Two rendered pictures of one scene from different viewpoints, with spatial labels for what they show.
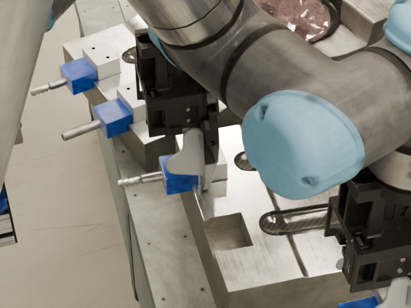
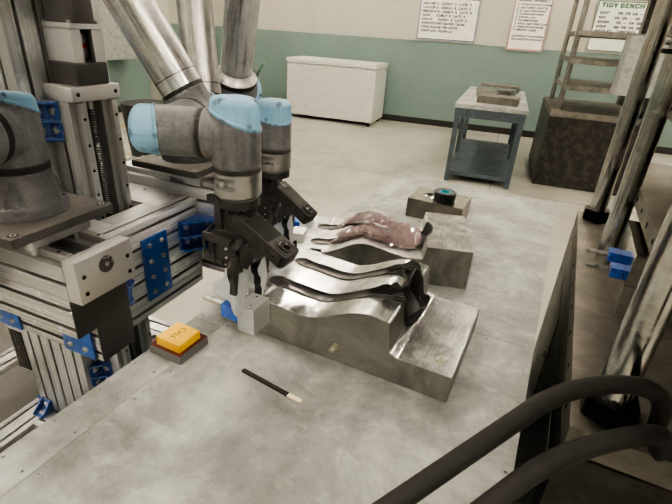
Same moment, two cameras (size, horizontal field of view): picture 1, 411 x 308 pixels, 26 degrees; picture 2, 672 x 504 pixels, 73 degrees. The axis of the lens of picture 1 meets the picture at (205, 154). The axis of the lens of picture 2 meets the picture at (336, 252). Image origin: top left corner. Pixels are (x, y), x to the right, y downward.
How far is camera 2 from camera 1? 0.78 m
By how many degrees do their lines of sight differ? 36
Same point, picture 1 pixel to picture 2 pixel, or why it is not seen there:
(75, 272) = not seen: hidden behind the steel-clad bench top
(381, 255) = (212, 237)
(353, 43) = (416, 256)
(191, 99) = (265, 202)
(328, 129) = (144, 112)
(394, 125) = (177, 128)
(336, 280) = (274, 311)
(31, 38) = not seen: outside the picture
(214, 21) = (168, 85)
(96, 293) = not seen: hidden behind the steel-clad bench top
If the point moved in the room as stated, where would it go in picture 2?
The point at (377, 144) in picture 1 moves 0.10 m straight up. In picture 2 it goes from (165, 132) to (158, 57)
